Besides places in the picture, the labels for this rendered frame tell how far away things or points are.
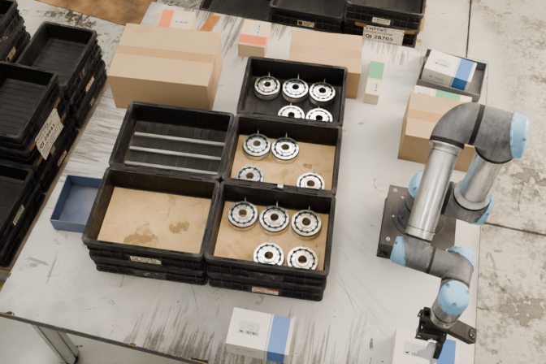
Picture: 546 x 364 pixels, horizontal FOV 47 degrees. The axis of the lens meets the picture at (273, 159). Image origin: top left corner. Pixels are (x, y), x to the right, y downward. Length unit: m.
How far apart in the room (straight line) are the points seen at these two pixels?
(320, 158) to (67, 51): 1.64
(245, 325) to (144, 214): 0.52
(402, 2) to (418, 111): 1.14
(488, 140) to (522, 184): 1.78
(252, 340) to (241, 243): 0.32
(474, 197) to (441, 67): 0.89
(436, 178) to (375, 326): 0.66
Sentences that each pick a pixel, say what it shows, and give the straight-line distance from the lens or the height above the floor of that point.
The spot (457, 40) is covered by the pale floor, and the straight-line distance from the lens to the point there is 4.12.
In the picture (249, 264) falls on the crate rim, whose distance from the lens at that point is 1.99.
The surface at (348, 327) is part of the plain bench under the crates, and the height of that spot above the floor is 0.70.
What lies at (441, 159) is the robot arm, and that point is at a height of 1.35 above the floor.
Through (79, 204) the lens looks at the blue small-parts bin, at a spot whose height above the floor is 0.70.
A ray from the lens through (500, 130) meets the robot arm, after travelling 1.75.
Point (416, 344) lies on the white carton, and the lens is 2.10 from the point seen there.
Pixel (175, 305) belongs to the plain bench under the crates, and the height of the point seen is 0.70.
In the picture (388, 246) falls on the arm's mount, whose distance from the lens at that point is 2.22.
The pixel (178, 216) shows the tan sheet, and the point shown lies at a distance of 2.20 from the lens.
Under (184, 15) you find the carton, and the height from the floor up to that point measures 0.77.
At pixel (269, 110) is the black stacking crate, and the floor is 0.83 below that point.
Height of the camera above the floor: 2.72
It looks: 55 degrees down
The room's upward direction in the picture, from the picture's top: 2 degrees clockwise
